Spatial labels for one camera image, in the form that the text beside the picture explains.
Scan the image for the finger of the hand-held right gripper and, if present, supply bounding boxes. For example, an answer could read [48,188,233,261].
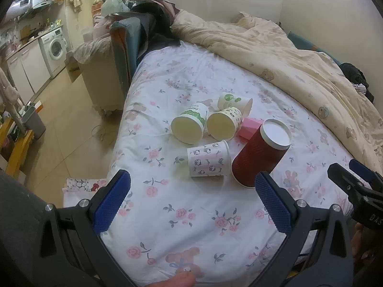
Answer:
[349,158,383,192]
[327,163,364,204]

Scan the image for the pile of dark clothes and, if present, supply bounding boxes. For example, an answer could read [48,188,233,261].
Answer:
[126,0,184,62]

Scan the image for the striped cloth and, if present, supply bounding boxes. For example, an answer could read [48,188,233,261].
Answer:
[353,82,369,97]

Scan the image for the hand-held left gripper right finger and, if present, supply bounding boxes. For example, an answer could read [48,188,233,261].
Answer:
[254,171,355,287]

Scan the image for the hanging beige garment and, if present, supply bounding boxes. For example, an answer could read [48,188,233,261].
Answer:
[0,67,24,132]

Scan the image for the grey trash bin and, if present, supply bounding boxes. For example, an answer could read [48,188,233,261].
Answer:
[22,105,47,140]

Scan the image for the person's right hand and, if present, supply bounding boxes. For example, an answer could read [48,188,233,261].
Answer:
[349,224,367,259]

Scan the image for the person's left hand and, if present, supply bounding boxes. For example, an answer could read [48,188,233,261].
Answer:
[146,270,197,287]

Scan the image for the floral bed sheet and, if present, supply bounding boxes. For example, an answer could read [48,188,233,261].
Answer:
[102,40,367,287]

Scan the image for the white plastic bag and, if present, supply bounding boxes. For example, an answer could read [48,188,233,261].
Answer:
[101,0,127,17]

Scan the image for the yellow stool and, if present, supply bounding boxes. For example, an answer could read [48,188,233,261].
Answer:
[0,118,34,180]

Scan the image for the pink cloth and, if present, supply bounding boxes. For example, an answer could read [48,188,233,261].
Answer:
[92,14,116,40]

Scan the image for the pink box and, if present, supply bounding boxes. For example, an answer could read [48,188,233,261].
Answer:
[238,117,264,140]

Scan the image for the red paper cup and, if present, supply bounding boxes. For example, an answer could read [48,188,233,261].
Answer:
[232,118,293,189]

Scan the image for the blue pillow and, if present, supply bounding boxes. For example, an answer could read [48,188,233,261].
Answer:
[287,31,342,66]

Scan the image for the cartoon print cloth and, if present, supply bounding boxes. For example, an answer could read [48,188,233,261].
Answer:
[61,178,109,209]

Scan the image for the white kitchen cabinets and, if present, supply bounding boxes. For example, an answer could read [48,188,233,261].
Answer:
[6,40,51,104]

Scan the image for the green sprout print paper cup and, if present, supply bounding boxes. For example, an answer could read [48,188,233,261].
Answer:
[217,92,253,118]

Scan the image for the blue headboard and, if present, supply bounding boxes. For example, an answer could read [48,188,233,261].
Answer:
[109,16,145,96]

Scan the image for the cream bear print duvet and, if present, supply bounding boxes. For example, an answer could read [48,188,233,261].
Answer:
[170,10,383,172]

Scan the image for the cardboard box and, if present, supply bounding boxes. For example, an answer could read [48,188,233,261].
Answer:
[64,51,83,83]

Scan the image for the black leaf print paper cup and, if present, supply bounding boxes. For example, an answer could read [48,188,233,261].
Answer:
[207,106,243,141]

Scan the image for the green tree print paper cup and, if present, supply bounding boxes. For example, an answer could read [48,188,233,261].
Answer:
[171,103,209,144]

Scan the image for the black garment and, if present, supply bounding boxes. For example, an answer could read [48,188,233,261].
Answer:
[340,62,375,103]

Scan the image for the cream sofa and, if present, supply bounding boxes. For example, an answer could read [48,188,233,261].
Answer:
[73,33,127,115]

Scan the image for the cartoon cat print paper cup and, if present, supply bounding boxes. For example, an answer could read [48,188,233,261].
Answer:
[187,139,231,178]

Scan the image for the white washing machine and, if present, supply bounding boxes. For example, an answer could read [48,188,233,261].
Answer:
[38,27,69,79]

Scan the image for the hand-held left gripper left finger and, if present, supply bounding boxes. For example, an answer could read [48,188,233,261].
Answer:
[39,169,139,287]

